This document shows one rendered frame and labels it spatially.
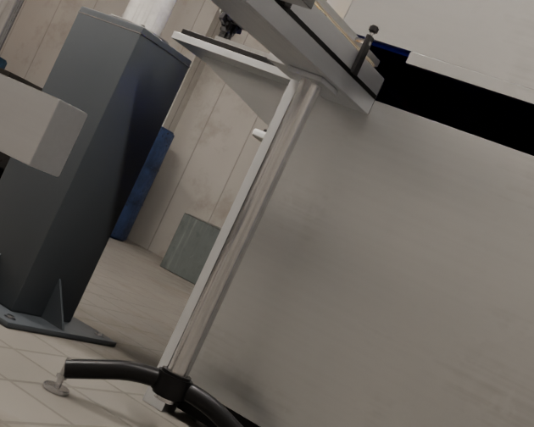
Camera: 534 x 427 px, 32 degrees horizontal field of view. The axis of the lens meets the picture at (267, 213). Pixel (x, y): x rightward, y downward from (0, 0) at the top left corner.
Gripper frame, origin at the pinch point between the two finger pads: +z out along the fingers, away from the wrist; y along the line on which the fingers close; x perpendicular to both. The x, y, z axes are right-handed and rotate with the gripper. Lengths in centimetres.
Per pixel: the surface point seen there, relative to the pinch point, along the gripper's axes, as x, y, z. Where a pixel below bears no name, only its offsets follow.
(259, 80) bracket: -18.0, -2.5, 7.3
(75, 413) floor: -43, -50, 92
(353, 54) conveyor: -55, -32, 0
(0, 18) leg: -19, -90, 28
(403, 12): -52, -12, -18
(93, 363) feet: -37, -43, 83
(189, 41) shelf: 1.7, -11.0, 5.5
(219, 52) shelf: -8.5, -11.0, 5.7
